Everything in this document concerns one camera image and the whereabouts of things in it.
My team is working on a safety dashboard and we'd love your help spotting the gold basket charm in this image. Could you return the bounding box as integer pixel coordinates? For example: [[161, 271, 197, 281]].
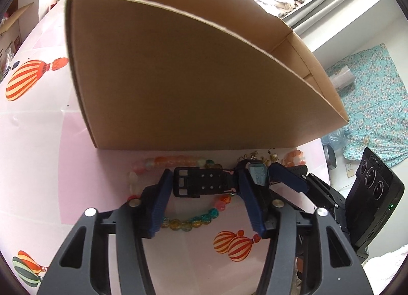
[[237, 150, 279, 166]]

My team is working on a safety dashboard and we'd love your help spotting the orange bead bracelet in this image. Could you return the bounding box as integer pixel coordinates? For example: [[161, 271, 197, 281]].
[[281, 149, 307, 168]]

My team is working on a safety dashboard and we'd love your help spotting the black digital wristwatch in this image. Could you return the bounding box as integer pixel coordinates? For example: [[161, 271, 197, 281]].
[[173, 160, 309, 198]]

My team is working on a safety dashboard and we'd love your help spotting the multicolour glass bead bracelet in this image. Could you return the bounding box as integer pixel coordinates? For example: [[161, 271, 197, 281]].
[[128, 155, 233, 232]]

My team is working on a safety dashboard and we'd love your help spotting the pink balloon print tablecloth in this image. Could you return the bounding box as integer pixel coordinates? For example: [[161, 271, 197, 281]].
[[0, 0, 331, 295]]

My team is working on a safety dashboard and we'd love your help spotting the teal floral bedsheet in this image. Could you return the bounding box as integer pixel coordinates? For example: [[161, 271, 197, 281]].
[[326, 43, 407, 167]]

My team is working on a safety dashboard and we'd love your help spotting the rolled white poster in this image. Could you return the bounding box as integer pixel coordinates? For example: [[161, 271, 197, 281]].
[[329, 66, 355, 90]]

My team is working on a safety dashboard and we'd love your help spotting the brown cardboard box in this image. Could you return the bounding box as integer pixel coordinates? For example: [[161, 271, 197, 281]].
[[65, 0, 349, 151]]

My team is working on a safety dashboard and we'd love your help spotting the black camera box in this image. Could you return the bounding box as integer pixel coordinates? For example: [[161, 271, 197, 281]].
[[345, 147, 404, 263]]

